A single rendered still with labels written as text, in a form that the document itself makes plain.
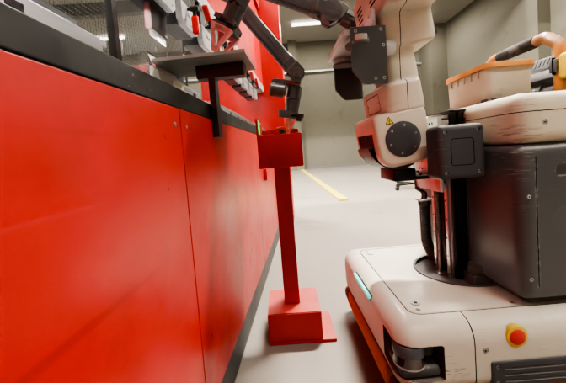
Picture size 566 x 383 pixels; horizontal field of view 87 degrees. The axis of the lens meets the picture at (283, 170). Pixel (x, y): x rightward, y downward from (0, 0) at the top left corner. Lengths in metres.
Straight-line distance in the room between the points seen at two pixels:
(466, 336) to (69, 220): 0.84
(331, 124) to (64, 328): 11.83
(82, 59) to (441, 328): 0.88
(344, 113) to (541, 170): 11.42
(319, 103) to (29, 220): 11.87
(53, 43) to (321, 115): 11.74
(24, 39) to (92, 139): 0.13
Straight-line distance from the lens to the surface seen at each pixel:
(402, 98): 0.95
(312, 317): 1.24
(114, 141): 0.50
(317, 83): 12.25
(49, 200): 0.41
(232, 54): 0.89
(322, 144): 11.98
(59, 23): 0.67
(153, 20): 1.05
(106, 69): 0.52
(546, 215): 0.97
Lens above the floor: 0.71
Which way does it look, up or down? 3 degrees down
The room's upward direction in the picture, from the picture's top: 4 degrees counter-clockwise
